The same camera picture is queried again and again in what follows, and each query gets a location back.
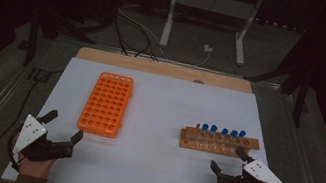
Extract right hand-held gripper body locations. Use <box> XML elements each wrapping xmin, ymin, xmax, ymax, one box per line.
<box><xmin>216</xmin><ymin>153</ymin><xmax>290</xmax><ymax>183</ymax></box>

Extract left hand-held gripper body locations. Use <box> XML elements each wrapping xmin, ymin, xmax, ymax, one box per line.
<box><xmin>8</xmin><ymin>112</ymin><xmax>79</xmax><ymax>170</ymax></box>

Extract blue-capped glass test tube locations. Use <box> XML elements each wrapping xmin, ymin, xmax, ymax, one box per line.
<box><xmin>199</xmin><ymin>122</ymin><xmax>210</xmax><ymax>140</ymax></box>
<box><xmin>228</xmin><ymin>129</ymin><xmax>239</xmax><ymax>146</ymax></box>
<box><xmin>207</xmin><ymin>123</ymin><xmax>219</xmax><ymax>141</ymax></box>
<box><xmin>236</xmin><ymin>128</ymin><xmax>248</xmax><ymax>146</ymax></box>
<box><xmin>219</xmin><ymin>127</ymin><xmax>230</xmax><ymax>144</ymax></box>

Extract wooden test tube rack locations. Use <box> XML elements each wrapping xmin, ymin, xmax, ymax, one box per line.
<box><xmin>178</xmin><ymin>120</ymin><xmax>263</xmax><ymax>162</ymax></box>

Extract orange plastic test tube rack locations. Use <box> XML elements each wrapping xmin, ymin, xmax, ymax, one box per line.
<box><xmin>75</xmin><ymin>68</ymin><xmax>136</xmax><ymax>141</ymax></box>

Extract person's left hand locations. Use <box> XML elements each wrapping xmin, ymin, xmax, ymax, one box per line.
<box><xmin>13</xmin><ymin>151</ymin><xmax>57</xmax><ymax>182</ymax></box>

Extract black floor plate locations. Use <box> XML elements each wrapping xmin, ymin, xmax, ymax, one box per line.
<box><xmin>27</xmin><ymin>66</ymin><xmax>53</xmax><ymax>85</ymax></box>

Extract white table mat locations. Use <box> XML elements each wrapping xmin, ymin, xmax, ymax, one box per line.
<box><xmin>0</xmin><ymin>48</ymin><xmax>302</xmax><ymax>183</ymax></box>

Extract black tripod stand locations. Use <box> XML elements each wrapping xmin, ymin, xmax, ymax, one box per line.
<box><xmin>21</xmin><ymin>4</ymin><xmax>102</xmax><ymax>79</ymax></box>
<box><xmin>237</xmin><ymin>19</ymin><xmax>326</xmax><ymax>131</ymax></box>

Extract white plug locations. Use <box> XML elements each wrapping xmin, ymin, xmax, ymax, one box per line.
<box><xmin>203</xmin><ymin>43</ymin><xmax>214</xmax><ymax>54</ymax></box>

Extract white metal stand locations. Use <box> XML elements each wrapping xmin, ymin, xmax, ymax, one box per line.
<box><xmin>157</xmin><ymin>0</ymin><xmax>266</xmax><ymax>69</ymax></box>

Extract black floor cable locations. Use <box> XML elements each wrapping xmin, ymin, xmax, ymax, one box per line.
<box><xmin>0</xmin><ymin>58</ymin><xmax>65</xmax><ymax>183</ymax></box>

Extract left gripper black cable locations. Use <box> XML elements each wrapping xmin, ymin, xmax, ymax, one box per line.
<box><xmin>3</xmin><ymin>125</ymin><xmax>29</xmax><ymax>173</ymax></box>

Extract black cable bundle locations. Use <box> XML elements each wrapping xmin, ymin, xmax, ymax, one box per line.
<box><xmin>107</xmin><ymin>8</ymin><xmax>167</xmax><ymax>63</ymax></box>

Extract white cable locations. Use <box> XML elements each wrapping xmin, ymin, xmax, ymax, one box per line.
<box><xmin>110</xmin><ymin>7</ymin><xmax>216</xmax><ymax>70</ymax></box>

